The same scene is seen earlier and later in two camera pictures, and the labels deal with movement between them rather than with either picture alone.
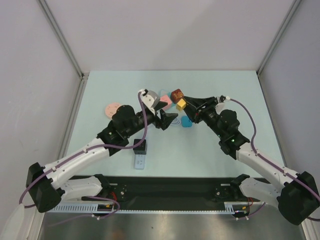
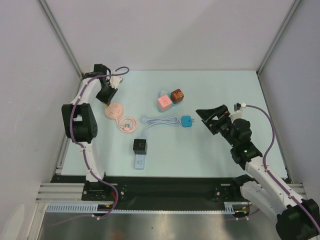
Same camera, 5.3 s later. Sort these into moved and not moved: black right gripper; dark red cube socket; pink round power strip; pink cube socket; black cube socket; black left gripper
Moved: black left gripper; black right gripper
Not moved: pink round power strip; black cube socket; dark red cube socket; pink cube socket
